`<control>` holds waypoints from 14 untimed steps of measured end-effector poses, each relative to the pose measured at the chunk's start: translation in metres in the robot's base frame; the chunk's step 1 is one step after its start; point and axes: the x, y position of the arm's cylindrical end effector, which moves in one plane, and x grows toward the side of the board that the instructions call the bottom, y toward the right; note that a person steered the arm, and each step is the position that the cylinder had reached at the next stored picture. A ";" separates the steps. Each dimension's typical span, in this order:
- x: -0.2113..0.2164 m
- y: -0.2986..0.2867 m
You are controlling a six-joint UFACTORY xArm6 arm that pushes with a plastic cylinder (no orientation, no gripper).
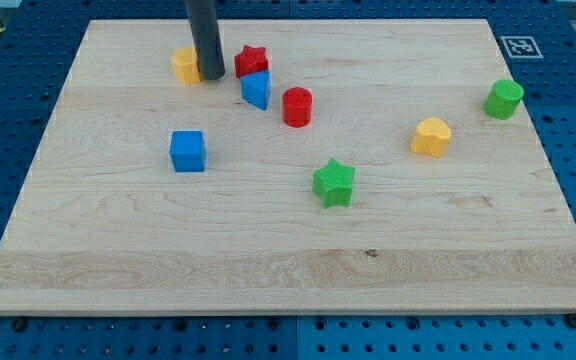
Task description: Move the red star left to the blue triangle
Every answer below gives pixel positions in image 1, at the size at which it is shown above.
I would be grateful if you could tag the blue cube block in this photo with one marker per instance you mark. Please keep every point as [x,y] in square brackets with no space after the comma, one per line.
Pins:
[187,151]

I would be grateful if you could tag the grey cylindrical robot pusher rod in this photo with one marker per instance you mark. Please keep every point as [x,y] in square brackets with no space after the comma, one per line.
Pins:
[204,26]

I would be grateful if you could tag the black bolt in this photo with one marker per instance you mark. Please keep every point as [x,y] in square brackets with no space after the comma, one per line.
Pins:
[570,320]
[18,324]

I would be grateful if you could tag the blue triangle block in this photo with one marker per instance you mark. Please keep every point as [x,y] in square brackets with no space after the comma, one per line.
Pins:
[256,88]

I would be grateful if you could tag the black bolt front right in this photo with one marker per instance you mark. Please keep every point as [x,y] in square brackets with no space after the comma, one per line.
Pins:
[570,320]

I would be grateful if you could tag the black bolt front left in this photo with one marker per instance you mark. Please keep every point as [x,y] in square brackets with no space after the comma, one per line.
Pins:
[18,324]

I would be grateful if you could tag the red star block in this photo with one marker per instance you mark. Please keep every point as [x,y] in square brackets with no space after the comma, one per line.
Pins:
[250,60]

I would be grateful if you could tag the white fiducial marker tag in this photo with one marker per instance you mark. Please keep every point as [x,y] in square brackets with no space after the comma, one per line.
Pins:
[521,47]

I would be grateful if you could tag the yellow heart block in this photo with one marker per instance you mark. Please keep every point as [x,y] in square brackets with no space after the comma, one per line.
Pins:
[431,137]

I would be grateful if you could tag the green cylinder block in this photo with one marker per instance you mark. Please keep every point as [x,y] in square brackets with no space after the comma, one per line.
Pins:
[503,99]

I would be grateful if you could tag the yellow pentagon block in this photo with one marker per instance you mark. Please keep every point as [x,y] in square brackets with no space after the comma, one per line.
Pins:
[185,65]

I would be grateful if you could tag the red cylinder block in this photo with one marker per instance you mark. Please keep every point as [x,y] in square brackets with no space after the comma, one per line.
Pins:
[297,107]

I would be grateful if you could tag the green star block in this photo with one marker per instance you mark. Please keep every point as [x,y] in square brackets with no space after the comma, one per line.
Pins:
[333,184]

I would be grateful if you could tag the wooden board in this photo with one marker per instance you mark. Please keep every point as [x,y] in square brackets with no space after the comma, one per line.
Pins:
[104,225]

